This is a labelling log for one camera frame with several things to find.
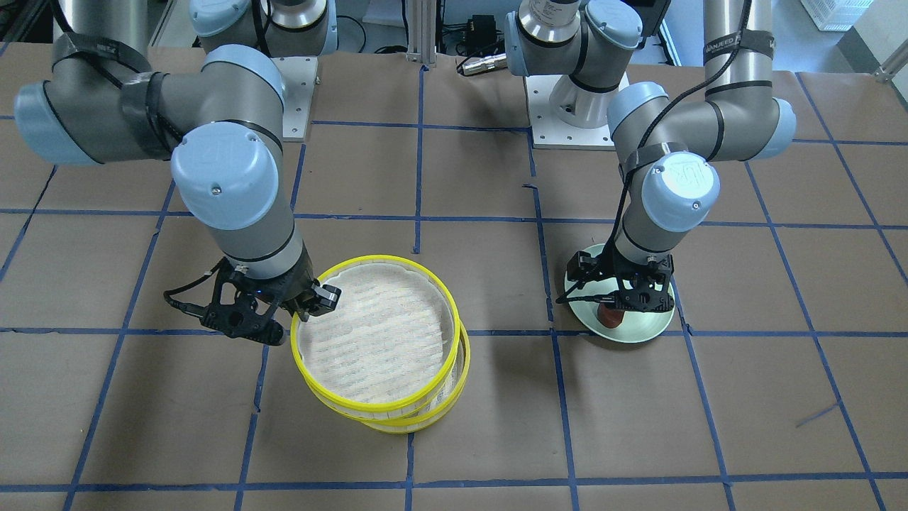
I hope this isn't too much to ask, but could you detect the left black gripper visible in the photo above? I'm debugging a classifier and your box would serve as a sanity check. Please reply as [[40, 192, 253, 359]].
[[565, 245, 675, 313]]

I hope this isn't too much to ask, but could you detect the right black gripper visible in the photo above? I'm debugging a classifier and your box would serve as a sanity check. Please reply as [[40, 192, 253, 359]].
[[200, 251, 343, 346]]

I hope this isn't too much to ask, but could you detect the brown bun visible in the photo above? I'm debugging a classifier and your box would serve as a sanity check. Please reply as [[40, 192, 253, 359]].
[[596, 304, 626, 329]]

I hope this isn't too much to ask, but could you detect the yellow steamer layer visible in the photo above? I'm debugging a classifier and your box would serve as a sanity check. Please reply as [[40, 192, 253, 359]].
[[307, 326, 471, 434], [291, 255, 463, 419]]

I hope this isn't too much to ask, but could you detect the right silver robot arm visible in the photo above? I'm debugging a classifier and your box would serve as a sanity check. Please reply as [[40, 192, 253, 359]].
[[14, 1, 341, 346]]

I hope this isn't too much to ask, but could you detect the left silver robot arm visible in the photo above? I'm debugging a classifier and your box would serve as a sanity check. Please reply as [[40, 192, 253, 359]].
[[504, 1, 797, 312]]

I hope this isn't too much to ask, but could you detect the light green plate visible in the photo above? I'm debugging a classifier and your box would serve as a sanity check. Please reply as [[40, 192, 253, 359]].
[[565, 243, 675, 344]]

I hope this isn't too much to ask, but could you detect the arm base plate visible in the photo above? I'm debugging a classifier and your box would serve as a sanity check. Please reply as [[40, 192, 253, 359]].
[[272, 56, 320, 143], [524, 75, 629, 151]]

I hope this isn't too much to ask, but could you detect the aluminium frame post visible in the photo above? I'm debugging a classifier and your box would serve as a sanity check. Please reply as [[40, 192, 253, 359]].
[[403, 1, 441, 69]]

